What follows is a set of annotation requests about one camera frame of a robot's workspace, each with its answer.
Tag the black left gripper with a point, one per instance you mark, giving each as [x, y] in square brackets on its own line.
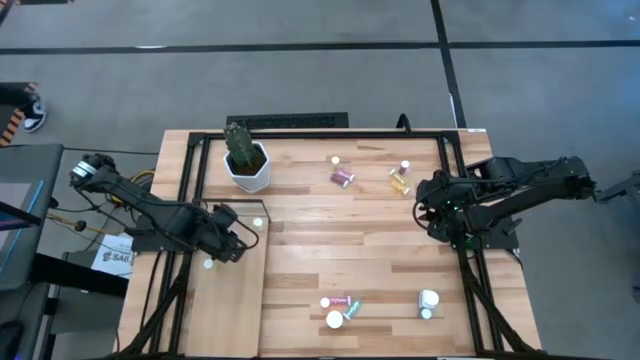
[225, 235]

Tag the person's leg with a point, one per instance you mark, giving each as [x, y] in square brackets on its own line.
[15, 95]

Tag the person's shoe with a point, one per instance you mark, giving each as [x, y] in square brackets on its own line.
[35, 120]

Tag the large white round lid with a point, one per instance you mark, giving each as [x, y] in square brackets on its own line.
[334, 319]

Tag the black equipment stand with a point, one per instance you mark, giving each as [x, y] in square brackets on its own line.
[625, 189]

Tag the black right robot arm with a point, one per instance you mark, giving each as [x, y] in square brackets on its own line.
[525, 190]

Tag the black floor grate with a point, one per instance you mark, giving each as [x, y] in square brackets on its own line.
[287, 120]

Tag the small white-capped vial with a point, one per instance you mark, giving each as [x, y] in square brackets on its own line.
[426, 314]

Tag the grey side cart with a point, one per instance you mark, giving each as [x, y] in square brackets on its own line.
[30, 170]

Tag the white plant pot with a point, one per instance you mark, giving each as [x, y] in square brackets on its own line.
[255, 182]

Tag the orange black striped floor mat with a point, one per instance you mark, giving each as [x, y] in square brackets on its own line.
[10, 131]

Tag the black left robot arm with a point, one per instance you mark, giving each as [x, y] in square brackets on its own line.
[150, 210]

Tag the black metal table frame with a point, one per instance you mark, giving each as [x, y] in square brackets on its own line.
[350, 135]

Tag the light wooden tray board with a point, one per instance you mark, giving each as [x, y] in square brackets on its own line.
[225, 310]

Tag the green cactus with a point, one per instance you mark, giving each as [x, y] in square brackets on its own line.
[240, 145]

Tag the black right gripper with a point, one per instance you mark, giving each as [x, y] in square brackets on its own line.
[435, 205]

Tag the white paper sign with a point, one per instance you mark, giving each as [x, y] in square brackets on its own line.
[112, 257]

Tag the black floor beam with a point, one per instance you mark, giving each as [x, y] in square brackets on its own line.
[80, 272]

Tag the teal pill vial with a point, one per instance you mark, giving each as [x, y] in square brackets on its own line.
[352, 310]

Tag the large white pill bottle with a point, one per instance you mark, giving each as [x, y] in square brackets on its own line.
[428, 299]

